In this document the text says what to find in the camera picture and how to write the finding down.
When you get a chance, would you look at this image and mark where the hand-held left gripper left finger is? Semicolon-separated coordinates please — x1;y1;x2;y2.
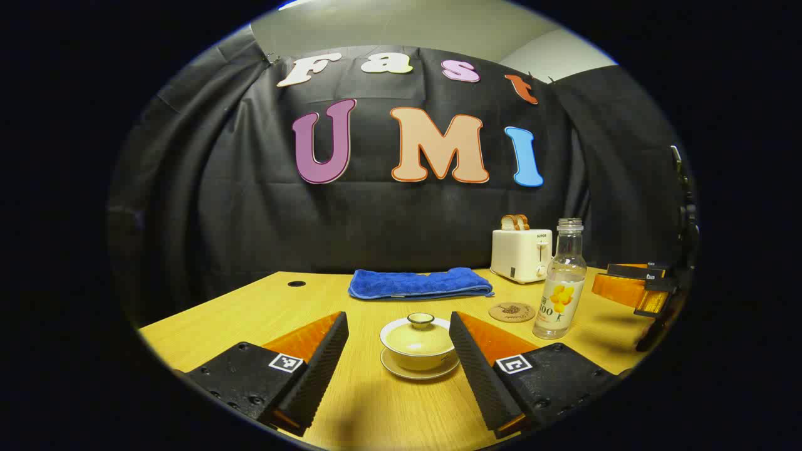
172;311;350;437

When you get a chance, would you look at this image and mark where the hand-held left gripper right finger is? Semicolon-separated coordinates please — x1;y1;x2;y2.
449;311;621;439

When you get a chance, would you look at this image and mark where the clear water bottle yellow label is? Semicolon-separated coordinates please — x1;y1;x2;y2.
533;218;588;340

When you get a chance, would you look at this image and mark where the round brown coaster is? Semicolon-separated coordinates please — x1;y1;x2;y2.
488;302;536;323

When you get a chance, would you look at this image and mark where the cream teacup lid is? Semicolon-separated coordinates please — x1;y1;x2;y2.
380;313;456;358

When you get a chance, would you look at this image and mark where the blue folded towel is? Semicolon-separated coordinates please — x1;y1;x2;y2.
348;267;495;301

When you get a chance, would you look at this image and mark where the white toaster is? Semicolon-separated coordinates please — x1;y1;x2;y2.
491;229;553;284

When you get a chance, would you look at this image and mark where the black backdrop cloth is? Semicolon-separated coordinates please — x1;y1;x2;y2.
107;25;699;326

